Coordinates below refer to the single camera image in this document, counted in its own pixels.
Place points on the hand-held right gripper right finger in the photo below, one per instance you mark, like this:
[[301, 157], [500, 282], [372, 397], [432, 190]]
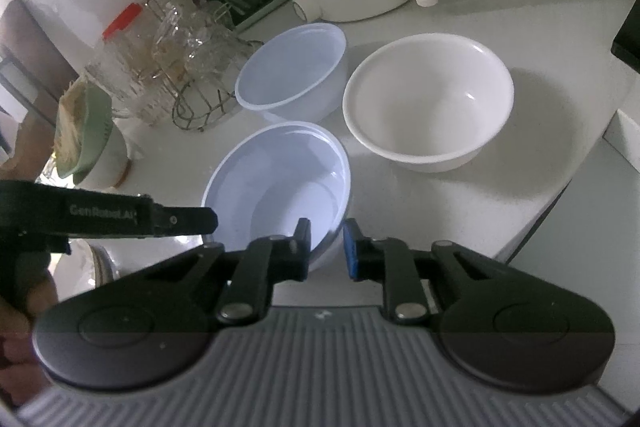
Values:
[[353, 252]]

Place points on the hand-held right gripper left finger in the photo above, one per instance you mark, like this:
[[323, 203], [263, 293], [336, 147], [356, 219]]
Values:
[[301, 252]]

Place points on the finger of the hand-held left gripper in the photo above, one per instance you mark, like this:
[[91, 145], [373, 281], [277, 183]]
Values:
[[185, 221]]

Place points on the small floral dish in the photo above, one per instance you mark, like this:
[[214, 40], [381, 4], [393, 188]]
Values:
[[102, 264]]

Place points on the blue plastic bowl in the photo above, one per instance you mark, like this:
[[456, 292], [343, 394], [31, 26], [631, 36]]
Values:
[[280, 179], [292, 67]]

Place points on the person's left hand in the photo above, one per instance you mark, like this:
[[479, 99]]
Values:
[[22, 337]]

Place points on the white bowl with brown base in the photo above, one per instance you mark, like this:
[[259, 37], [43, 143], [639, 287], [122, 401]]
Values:
[[107, 157]]

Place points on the dry noodles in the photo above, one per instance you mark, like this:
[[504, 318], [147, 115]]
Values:
[[70, 127]]

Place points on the green colander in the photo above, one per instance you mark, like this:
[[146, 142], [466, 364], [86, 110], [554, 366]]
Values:
[[92, 132]]

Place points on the red lid plastic jar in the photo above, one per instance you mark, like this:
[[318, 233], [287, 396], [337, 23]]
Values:
[[120, 62]]

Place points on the brown wooden cutting board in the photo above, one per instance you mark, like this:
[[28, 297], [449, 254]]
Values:
[[35, 52]]

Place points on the cluster of clear glass cups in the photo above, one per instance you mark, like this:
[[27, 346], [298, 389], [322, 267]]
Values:
[[195, 42]]

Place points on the black induction cooktop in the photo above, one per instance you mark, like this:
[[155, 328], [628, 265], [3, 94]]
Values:
[[627, 37]]

